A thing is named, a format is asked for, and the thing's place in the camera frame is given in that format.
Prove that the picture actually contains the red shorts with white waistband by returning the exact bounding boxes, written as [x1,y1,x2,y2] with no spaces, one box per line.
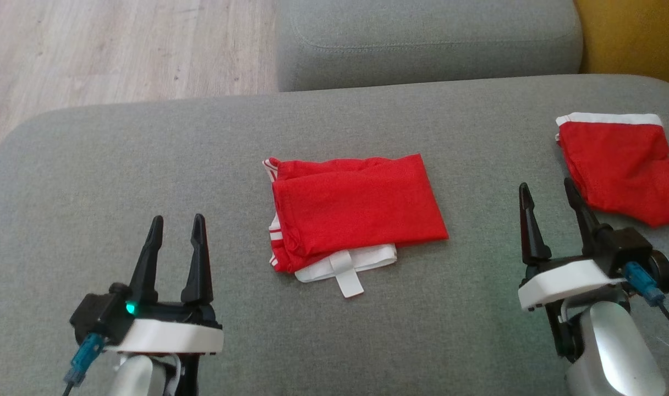
[555,112,669,228]

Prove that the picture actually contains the small grey sofa cushion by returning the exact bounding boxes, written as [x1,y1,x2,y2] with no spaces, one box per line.
[276,0,584,92]

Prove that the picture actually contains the yellow sofa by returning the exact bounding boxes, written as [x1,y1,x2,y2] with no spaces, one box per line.
[574,0,669,92]

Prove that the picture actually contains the right black cable, teal plug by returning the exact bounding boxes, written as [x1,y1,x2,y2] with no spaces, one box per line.
[623,261,669,339]

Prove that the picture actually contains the left black cable, teal plug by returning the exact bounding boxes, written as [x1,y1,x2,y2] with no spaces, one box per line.
[63,332,107,396]

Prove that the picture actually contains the black cable, teal plug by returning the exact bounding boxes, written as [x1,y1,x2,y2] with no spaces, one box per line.
[63,332,107,396]
[623,261,669,339]

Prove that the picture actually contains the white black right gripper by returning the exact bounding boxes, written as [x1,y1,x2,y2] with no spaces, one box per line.
[518,177,630,312]

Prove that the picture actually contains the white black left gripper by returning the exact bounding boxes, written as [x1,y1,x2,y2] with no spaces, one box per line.
[103,213,224,356]

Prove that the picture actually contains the red and white shirt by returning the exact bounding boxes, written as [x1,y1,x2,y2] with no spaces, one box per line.
[263,153,449,299]

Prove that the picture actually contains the large grey sofa seat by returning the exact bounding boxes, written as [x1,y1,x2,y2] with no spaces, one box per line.
[0,74,669,396]

